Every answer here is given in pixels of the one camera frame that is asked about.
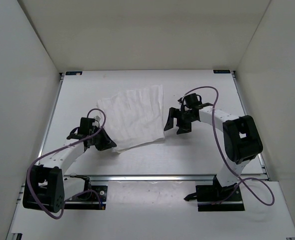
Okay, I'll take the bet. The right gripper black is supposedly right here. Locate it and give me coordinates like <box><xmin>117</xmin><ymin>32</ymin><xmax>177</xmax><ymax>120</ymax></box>
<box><xmin>164</xmin><ymin>107</ymin><xmax>196</xmax><ymax>135</ymax></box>

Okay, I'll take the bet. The white pleated skirt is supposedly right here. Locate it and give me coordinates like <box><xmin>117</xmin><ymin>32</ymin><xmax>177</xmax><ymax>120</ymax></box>
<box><xmin>97</xmin><ymin>85</ymin><xmax>165</xmax><ymax>153</ymax></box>

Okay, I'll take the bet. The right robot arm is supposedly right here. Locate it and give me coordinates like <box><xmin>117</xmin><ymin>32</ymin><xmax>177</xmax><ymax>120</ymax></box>
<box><xmin>164</xmin><ymin>93</ymin><xmax>263</xmax><ymax>201</ymax></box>

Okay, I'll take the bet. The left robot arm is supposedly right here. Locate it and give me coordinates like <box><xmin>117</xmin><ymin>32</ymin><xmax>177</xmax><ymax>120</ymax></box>
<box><xmin>22</xmin><ymin>116</ymin><xmax>116</xmax><ymax>213</ymax></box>

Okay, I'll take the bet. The right blue corner label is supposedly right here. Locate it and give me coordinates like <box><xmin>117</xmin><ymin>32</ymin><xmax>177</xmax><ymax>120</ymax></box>
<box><xmin>213</xmin><ymin>69</ymin><xmax>231</xmax><ymax>74</ymax></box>

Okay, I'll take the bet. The blue corner label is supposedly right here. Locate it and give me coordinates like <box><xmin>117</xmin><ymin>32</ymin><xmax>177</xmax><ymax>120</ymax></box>
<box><xmin>65</xmin><ymin>71</ymin><xmax>83</xmax><ymax>76</ymax></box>
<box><xmin>213</xmin><ymin>69</ymin><xmax>231</xmax><ymax>74</ymax></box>

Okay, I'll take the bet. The left blue corner label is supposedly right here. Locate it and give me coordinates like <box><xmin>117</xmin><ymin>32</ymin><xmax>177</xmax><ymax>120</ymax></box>
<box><xmin>65</xmin><ymin>71</ymin><xmax>83</xmax><ymax>76</ymax></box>

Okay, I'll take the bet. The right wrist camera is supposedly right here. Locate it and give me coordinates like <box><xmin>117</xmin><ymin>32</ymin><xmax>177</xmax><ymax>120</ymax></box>
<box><xmin>178</xmin><ymin>96</ymin><xmax>188</xmax><ymax>112</ymax></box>

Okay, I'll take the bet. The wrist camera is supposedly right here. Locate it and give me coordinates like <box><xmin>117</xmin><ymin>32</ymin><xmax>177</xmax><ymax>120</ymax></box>
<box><xmin>178</xmin><ymin>96</ymin><xmax>188</xmax><ymax>112</ymax></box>
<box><xmin>91</xmin><ymin>115</ymin><xmax>101</xmax><ymax>129</ymax></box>

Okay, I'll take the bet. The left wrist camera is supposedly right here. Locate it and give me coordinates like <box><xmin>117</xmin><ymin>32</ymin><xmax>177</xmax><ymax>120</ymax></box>
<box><xmin>91</xmin><ymin>115</ymin><xmax>101</xmax><ymax>129</ymax></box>

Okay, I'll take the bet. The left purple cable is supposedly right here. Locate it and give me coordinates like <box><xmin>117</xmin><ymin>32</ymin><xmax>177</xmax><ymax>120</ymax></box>
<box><xmin>27</xmin><ymin>108</ymin><xmax>107</xmax><ymax>220</ymax></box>

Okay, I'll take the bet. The purple cable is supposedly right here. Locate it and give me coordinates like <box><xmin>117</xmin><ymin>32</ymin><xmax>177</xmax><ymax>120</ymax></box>
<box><xmin>27</xmin><ymin>108</ymin><xmax>107</xmax><ymax>220</ymax></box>
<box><xmin>178</xmin><ymin>86</ymin><xmax>275</xmax><ymax>206</ymax></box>

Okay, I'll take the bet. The aluminium front rail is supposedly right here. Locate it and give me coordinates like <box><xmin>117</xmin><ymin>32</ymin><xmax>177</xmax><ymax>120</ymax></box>
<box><xmin>89</xmin><ymin>174</ymin><xmax>214</xmax><ymax>182</ymax></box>

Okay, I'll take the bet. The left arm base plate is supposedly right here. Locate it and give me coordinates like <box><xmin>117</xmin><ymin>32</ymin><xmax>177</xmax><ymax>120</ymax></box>
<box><xmin>64</xmin><ymin>185</ymin><xmax>108</xmax><ymax>210</ymax></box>

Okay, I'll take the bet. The aluminium left side rail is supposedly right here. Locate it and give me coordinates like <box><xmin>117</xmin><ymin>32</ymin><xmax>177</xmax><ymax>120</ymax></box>
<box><xmin>37</xmin><ymin>72</ymin><xmax>65</xmax><ymax>158</ymax></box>

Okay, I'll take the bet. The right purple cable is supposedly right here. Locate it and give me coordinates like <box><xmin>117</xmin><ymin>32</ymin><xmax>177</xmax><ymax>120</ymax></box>
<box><xmin>178</xmin><ymin>86</ymin><xmax>275</xmax><ymax>206</ymax></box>

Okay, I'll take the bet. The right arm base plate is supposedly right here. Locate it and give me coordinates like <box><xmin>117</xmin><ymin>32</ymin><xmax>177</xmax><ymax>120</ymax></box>
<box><xmin>184</xmin><ymin>185</ymin><xmax>245</xmax><ymax>212</ymax></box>

